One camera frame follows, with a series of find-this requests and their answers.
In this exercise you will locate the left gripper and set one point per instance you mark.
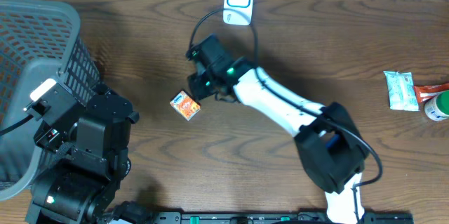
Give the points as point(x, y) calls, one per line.
point(45, 139)

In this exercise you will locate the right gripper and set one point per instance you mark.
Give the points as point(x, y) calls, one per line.
point(194, 88)

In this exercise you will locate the orange tissue box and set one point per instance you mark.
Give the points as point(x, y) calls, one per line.
point(185, 105)

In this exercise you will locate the teal snack pack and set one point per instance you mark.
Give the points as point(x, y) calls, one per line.
point(400, 91)

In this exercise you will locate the orange candy bar wrapper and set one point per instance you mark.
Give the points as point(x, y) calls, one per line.
point(424, 93)

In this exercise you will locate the green lid jar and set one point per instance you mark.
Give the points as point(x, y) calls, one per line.
point(437, 108)

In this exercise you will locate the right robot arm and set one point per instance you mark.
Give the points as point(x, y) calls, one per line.
point(330, 148)

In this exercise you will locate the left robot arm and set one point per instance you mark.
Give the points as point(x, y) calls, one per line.
point(90, 147)

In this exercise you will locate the white barcode scanner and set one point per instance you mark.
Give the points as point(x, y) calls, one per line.
point(237, 12)

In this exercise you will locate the grey plastic basket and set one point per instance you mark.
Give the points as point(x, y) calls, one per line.
point(39, 41)

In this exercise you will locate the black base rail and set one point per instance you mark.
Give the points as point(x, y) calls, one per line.
point(257, 218)

